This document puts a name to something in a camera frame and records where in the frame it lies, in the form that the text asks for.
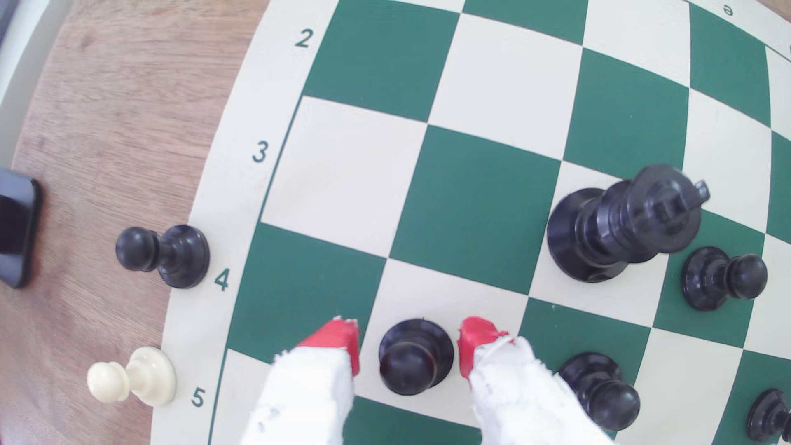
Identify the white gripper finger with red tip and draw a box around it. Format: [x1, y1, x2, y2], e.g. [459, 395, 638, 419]
[240, 317, 362, 445]
[458, 316, 616, 445]

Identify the black chess pawn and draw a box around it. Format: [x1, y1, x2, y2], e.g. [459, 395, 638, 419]
[115, 224, 211, 289]
[746, 388, 791, 443]
[378, 318, 455, 396]
[681, 246, 769, 312]
[558, 352, 641, 432]

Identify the white chess pawn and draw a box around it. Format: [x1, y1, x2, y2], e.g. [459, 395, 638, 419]
[87, 346, 177, 408]

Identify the black chess king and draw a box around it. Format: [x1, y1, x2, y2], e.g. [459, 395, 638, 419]
[546, 163, 711, 284]

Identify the green and cream chessboard mat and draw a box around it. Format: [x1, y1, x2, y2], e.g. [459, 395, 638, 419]
[150, 0, 791, 445]

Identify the black flat device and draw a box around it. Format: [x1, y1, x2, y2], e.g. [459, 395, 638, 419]
[0, 167, 44, 289]

